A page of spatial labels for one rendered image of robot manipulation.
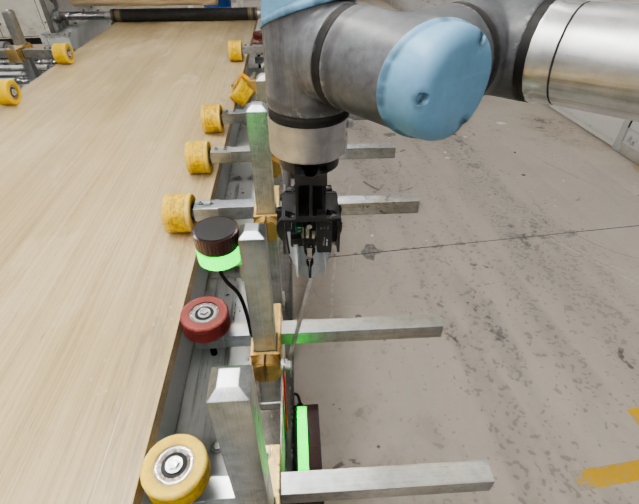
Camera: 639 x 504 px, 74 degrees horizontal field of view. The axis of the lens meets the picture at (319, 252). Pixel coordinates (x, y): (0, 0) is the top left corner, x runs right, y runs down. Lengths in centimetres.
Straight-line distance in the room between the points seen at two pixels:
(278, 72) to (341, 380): 142
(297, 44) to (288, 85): 4
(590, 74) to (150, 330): 66
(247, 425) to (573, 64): 41
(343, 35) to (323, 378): 148
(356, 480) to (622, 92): 53
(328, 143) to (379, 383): 137
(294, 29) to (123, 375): 52
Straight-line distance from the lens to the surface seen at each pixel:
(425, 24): 36
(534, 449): 176
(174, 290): 81
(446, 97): 36
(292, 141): 47
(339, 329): 76
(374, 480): 66
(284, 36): 43
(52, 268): 95
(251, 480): 50
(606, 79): 43
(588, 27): 44
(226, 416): 39
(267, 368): 71
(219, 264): 58
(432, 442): 166
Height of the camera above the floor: 144
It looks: 39 degrees down
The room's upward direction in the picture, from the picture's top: straight up
